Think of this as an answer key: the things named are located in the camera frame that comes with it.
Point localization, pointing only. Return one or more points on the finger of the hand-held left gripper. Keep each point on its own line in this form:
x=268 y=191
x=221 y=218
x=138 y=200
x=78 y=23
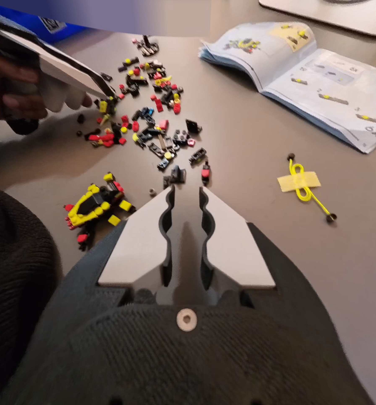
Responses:
x=64 y=71

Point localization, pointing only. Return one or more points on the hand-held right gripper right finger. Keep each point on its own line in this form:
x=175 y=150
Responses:
x=238 y=253

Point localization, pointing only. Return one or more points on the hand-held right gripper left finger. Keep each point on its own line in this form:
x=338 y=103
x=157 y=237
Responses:
x=137 y=250

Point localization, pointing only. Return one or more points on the small yellow black lego assembly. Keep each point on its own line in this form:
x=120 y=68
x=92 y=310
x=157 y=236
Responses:
x=105 y=106

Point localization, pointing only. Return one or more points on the yellow black lego vehicle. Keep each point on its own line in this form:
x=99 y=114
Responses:
x=90 y=205

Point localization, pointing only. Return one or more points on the pile of lego pieces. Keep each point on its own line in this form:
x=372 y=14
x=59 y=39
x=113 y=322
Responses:
x=156 y=126

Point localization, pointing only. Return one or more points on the lego instruction booklet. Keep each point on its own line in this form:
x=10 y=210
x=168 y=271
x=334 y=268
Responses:
x=301 y=79

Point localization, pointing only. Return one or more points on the blue bin with label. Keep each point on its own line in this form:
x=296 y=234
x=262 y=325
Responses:
x=26 y=22

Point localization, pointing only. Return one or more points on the person's dark knit sweater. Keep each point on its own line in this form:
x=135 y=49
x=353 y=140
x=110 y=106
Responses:
x=17 y=284

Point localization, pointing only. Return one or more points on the white stand base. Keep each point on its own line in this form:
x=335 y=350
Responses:
x=333 y=15

